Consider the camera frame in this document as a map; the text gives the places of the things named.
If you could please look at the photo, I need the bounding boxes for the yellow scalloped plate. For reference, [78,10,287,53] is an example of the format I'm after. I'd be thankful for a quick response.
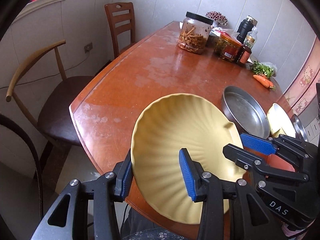
[131,93,244,224]

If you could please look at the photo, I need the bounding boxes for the dark sauce bottle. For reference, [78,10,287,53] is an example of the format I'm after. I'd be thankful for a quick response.
[235,43,252,66]

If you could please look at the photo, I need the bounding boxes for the clear green bottle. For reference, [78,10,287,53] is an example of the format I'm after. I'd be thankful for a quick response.
[244,26,258,49]

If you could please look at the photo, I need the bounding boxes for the plastic bag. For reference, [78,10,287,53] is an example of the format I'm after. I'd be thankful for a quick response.
[261,62,278,77]

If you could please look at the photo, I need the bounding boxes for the cream bowl with handle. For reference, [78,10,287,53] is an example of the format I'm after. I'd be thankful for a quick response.
[267,103,296,138]

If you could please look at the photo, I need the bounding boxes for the wall power socket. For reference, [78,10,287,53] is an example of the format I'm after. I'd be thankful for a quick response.
[84,42,93,53]

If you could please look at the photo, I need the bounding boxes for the red label pickle jar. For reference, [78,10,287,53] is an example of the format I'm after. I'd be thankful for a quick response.
[214,34,242,62]

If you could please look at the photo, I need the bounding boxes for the black cable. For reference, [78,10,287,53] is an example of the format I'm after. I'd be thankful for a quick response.
[0,113,45,221]

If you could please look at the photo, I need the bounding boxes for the small steel bowl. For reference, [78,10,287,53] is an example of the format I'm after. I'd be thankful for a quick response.
[291,114,308,142]

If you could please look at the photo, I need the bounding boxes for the green leafy vegetables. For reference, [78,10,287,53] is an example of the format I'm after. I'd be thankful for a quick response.
[250,61,273,79]

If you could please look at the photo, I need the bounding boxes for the curved back wooden chair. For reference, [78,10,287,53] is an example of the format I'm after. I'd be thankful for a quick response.
[6,40,93,191]

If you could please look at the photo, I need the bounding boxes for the white cabinet shelf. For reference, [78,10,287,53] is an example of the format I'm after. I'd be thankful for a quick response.
[305,117,320,145]

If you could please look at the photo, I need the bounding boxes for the red wooden slat chair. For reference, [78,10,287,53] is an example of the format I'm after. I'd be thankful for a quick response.
[104,2,136,58]

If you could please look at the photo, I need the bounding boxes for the orange carrot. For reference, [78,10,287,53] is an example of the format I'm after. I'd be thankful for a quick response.
[253,75,275,89]

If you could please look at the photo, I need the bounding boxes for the pink cartoon door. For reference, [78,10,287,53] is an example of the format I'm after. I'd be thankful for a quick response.
[284,38,319,115]

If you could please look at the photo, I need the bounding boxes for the salmon pink plate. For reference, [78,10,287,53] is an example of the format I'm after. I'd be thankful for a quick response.
[244,146,295,172]

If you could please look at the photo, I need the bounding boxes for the clear jar black lid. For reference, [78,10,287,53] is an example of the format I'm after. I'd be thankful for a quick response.
[177,11,213,54]

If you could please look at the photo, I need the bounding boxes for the steel pan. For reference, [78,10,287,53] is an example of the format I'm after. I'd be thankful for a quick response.
[221,86,270,139]

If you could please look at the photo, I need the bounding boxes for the black thermos bottle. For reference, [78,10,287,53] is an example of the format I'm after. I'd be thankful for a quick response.
[236,15,258,43]

